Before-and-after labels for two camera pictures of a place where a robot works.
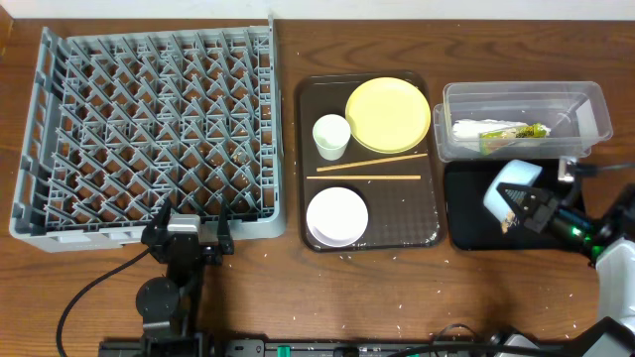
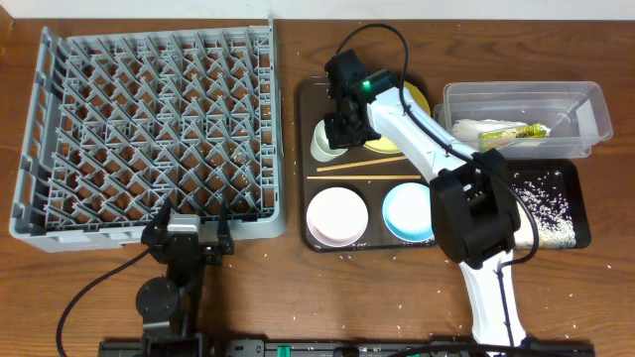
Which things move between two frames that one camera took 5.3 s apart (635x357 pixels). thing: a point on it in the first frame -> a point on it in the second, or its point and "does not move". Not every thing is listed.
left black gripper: (223, 244) does not move
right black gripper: (540, 211) -> (335, 139)
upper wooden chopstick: (342, 166) does not move
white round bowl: (337, 216) does not move
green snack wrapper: (536, 130) does not move
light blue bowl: (515, 172) -> (407, 212)
